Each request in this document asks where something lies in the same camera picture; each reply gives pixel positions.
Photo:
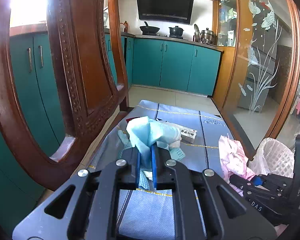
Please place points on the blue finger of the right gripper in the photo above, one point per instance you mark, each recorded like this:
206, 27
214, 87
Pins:
257, 181

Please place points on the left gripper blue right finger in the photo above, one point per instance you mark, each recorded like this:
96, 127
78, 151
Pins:
154, 164

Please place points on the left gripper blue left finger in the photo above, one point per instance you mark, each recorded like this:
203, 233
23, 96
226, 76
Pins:
137, 169

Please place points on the light blue face mask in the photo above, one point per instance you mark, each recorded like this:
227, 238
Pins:
142, 133

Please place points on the pink plastic bag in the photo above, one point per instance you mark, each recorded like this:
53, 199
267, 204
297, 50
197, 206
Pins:
233, 161

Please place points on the white blue medicine box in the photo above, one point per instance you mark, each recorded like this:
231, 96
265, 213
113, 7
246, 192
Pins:
187, 134

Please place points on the white lattice trash basket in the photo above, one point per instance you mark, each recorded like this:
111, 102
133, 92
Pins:
273, 157

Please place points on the teal kitchen cabinets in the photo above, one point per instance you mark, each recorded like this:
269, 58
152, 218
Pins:
152, 62

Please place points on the blue quilted cloth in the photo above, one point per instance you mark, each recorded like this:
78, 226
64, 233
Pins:
186, 202

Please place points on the carved wooden chair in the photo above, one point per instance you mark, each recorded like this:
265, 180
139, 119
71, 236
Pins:
91, 79

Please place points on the etched glass sliding door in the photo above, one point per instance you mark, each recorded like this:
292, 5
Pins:
267, 67

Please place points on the black cooking pot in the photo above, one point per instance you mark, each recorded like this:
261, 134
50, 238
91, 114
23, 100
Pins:
176, 32

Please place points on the black wok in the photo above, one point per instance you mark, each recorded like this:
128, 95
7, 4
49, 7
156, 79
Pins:
149, 30

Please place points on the steel pot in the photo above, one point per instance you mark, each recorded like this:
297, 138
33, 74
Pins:
207, 36

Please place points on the black range hood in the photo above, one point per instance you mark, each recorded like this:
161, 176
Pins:
178, 11

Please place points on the wooden glass display cabinet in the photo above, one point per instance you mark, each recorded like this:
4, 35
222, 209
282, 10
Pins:
225, 27

